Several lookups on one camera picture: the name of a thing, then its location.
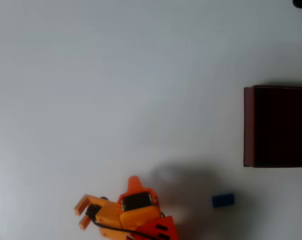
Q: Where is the small blue block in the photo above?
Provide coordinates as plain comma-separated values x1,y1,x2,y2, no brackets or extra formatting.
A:
211,192,236,208

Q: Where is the dark red box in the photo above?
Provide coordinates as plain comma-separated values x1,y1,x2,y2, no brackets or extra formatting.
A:
243,84,302,168

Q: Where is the thick black cable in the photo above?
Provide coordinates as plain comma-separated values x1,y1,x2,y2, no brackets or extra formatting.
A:
85,204,167,240

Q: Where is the orange forked camera mount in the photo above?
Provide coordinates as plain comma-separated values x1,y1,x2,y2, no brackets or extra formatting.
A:
73,194,123,238

